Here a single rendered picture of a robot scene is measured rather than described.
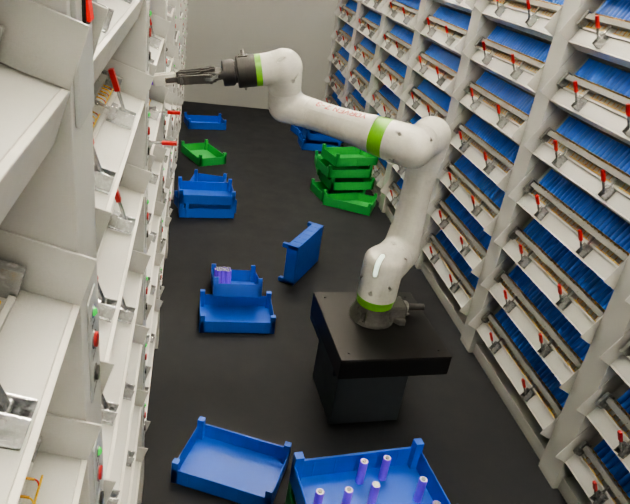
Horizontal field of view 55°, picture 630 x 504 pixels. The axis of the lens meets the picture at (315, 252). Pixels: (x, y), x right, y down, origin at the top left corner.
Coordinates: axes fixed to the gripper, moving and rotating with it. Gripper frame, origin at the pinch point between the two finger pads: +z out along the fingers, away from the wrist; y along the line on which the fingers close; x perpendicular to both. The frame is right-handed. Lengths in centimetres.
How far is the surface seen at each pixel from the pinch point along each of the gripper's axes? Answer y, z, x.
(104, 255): 92, 6, 7
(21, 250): 134, 2, -16
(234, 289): -30, -10, 93
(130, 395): 82, 11, 45
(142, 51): 63, -3, -19
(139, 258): 64, 6, 23
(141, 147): 63, 1, -1
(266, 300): -36, -23, 104
